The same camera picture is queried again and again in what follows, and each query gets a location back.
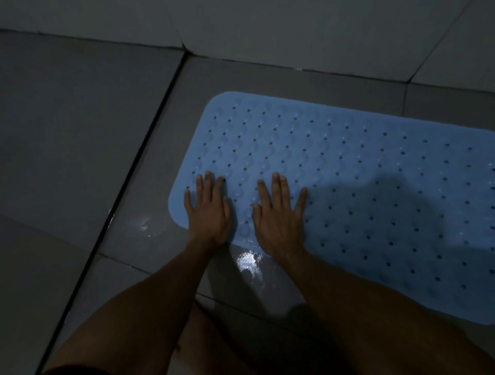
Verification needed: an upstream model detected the blue perforated rubber bath mat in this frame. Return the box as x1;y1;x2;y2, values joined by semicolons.
168;91;495;326

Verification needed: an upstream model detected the person's bare leg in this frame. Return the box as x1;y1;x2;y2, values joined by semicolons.
170;303;256;375

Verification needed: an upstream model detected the person's left hand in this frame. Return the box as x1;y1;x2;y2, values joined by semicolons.
184;171;233;251

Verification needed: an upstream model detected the person's right forearm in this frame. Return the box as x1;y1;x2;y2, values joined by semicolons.
271;249;495;375

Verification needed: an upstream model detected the person's right hand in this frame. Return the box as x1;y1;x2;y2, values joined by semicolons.
252;172;308;260

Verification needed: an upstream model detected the person's left forearm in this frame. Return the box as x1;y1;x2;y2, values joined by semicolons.
42;240;226;375

